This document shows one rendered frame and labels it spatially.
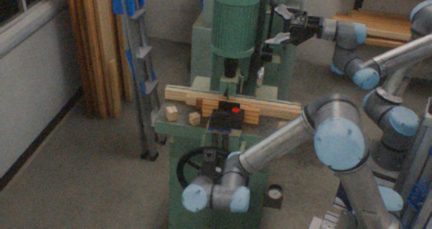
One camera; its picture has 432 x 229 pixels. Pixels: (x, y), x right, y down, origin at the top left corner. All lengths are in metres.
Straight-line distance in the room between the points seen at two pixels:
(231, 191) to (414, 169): 0.66
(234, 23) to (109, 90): 1.80
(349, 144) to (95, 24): 2.28
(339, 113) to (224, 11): 0.71
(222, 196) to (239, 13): 0.69
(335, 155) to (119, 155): 2.16
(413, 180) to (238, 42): 0.79
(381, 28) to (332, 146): 2.74
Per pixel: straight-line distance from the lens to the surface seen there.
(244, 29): 1.70
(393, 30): 3.81
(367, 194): 1.25
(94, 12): 3.07
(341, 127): 1.10
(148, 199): 2.79
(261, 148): 1.34
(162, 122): 1.88
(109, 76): 3.27
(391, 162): 1.95
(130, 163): 3.03
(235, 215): 2.16
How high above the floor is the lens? 2.02
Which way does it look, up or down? 35 degrees down
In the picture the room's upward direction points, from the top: 4 degrees clockwise
